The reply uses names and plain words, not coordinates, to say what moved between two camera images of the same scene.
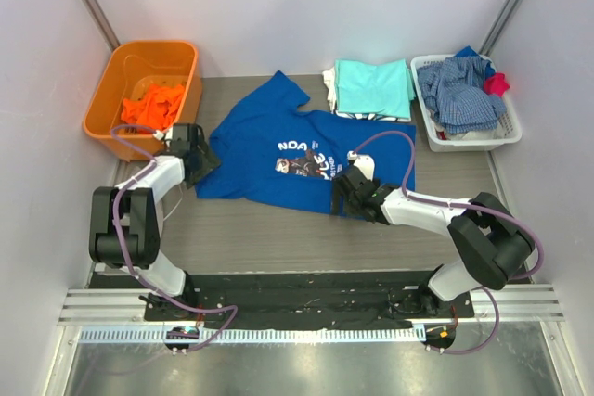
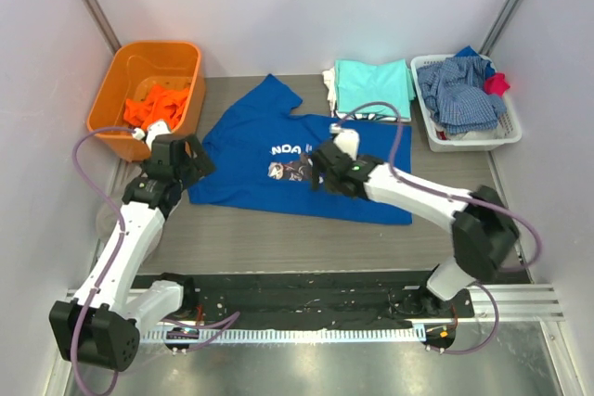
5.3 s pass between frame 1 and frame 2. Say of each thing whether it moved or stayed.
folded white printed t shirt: stayed
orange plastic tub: stayed
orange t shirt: stayed
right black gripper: moved
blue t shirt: moved
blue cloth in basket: stayed
